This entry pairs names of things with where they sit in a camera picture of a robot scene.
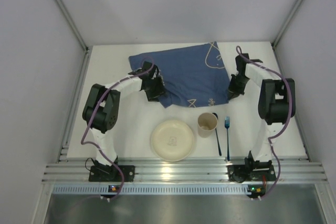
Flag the blue cloth placemat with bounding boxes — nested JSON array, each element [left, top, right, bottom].
[[129, 41, 230, 108]]

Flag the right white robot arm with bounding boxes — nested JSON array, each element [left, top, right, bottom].
[[228, 53, 296, 176]]

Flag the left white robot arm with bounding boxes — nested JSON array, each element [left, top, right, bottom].
[[80, 61, 165, 176]]

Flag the blue metal fork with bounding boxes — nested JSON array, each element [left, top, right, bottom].
[[224, 116, 230, 161]]

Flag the beige cup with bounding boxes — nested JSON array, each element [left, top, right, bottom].
[[197, 113, 218, 138]]

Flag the dark blue spoon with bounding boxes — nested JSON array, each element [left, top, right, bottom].
[[212, 112, 222, 156]]

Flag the cream round plate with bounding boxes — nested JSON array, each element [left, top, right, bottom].
[[150, 120, 195, 162]]

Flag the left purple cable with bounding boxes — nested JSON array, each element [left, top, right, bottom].
[[80, 56, 155, 201]]

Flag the purple cable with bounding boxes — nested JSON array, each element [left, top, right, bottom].
[[80, 56, 155, 201], [235, 45, 292, 200]]

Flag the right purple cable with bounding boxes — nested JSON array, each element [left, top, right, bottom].
[[235, 45, 292, 200]]

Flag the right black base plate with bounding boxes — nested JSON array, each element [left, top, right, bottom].
[[227, 165, 276, 183]]

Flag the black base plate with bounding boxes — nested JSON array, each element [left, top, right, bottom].
[[88, 165, 135, 182], [227, 165, 276, 183]]

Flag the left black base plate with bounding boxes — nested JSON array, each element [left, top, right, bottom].
[[88, 165, 135, 182]]

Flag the aluminium frame rail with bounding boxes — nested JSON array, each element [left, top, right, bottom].
[[42, 157, 328, 184]]

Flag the slotted grey cable duct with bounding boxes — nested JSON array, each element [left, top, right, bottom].
[[52, 184, 265, 196]]

